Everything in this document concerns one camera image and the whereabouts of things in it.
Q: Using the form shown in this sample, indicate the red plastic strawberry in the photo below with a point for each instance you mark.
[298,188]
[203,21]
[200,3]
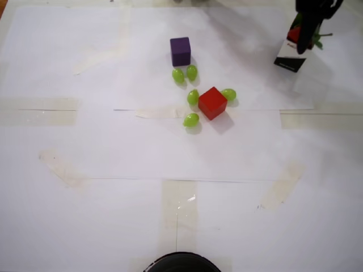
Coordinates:
[293,35]

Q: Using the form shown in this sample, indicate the black round dome object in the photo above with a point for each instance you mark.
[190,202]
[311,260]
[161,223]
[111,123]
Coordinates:
[181,265]

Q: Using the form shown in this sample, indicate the red wooden cube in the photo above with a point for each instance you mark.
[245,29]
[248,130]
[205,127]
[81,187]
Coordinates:
[212,103]

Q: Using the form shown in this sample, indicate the white and black carton box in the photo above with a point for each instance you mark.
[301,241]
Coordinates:
[289,63]

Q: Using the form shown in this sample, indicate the purple wooden cube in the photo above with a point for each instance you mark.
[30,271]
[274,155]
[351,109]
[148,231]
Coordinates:
[180,52]

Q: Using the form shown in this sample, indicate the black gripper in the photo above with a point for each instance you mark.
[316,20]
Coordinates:
[307,25]

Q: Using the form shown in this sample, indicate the green plastic grape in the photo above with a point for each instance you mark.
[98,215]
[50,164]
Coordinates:
[190,120]
[178,76]
[229,94]
[192,72]
[193,97]

